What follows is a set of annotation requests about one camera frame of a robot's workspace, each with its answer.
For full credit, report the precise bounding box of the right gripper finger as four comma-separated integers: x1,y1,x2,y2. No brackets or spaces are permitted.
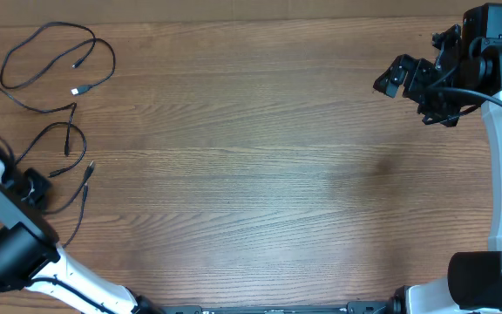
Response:
373,54,414,98
402,58,432,98

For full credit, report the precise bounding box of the black USB-C cable long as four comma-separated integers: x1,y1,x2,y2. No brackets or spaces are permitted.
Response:
42,161,95,249

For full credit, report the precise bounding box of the black USB-C cable short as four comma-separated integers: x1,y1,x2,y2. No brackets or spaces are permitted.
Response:
0,87,88,178

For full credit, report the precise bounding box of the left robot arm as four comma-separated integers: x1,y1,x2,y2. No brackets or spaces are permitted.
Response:
0,143,160,314

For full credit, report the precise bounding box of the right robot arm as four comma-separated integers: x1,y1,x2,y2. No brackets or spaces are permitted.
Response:
374,3,502,313

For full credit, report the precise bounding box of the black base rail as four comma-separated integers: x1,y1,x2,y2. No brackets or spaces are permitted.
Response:
160,301,387,314

